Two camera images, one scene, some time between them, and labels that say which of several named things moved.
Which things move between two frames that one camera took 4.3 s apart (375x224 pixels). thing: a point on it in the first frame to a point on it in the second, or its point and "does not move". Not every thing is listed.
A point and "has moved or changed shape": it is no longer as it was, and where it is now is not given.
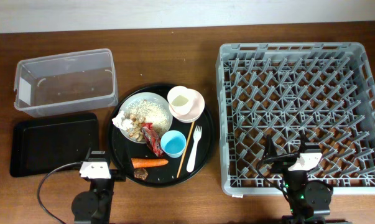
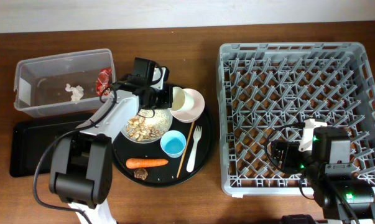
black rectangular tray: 40,144 does not move
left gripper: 119,175 to 167,102
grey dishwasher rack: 329,91 does not move
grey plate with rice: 145,107 does not move
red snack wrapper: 152,139 to 103,81
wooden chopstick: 185,150 does not move
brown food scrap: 140,173 does not move
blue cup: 173,143 does not move
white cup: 181,99 has moved or changed shape
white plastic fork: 197,135 does not move
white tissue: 121,123 has moved or changed shape
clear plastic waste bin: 67,83 does not move
